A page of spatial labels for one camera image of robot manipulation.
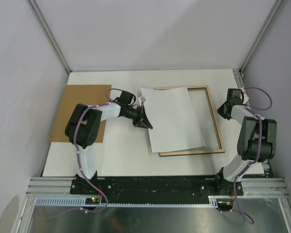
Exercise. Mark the black picture frame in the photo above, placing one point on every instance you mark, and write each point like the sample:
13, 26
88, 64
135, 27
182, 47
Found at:
218, 132

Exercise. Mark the brown cardboard backing board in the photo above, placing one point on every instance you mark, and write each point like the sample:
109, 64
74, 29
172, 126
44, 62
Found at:
73, 95

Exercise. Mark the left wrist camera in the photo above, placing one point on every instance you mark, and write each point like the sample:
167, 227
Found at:
141, 100

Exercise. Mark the corner aluminium post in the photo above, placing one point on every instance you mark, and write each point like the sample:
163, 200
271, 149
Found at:
267, 66
48, 33

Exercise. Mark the left corner aluminium post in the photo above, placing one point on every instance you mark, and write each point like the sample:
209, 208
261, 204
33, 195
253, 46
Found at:
48, 33

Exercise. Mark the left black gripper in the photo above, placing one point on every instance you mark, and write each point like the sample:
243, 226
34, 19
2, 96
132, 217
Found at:
142, 115

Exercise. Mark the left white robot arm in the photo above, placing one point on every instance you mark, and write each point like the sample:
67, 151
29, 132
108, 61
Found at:
83, 125

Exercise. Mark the aluminium frame rail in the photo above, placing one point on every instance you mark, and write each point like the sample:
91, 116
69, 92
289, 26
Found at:
252, 187

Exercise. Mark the right corner aluminium post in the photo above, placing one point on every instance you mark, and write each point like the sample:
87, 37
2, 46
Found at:
267, 66

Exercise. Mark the landscape photo print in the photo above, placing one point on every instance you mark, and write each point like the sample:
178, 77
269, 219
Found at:
174, 122

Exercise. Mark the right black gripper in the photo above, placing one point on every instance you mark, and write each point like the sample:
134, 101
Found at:
220, 111

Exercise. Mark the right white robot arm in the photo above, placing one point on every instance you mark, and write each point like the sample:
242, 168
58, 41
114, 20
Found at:
257, 138

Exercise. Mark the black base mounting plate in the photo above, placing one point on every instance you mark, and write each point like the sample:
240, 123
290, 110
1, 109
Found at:
156, 190

